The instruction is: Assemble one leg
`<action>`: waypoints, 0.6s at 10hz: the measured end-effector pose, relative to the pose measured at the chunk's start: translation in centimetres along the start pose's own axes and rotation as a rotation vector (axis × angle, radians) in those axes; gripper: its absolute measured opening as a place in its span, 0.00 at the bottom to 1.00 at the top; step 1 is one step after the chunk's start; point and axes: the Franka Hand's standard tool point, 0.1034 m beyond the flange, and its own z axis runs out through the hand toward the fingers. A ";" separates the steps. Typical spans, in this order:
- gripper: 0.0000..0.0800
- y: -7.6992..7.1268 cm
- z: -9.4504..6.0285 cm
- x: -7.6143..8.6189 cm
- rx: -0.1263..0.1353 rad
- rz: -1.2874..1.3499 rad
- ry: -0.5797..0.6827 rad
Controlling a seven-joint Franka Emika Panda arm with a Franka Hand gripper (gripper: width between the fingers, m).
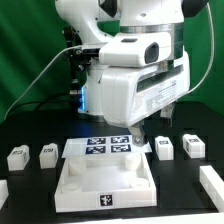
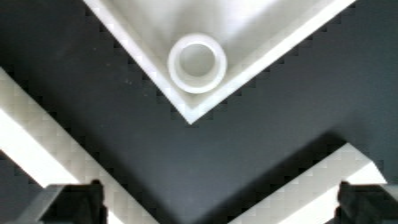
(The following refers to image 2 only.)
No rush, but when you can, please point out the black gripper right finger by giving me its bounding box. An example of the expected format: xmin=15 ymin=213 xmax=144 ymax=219
xmin=333 ymin=182 xmax=398 ymax=224

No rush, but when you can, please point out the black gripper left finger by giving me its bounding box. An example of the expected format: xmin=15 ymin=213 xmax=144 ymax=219
xmin=40 ymin=180 xmax=109 ymax=224

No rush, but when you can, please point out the white square tabletop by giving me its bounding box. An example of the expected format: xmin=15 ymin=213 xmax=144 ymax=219
xmin=84 ymin=0 xmax=356 ymax=122

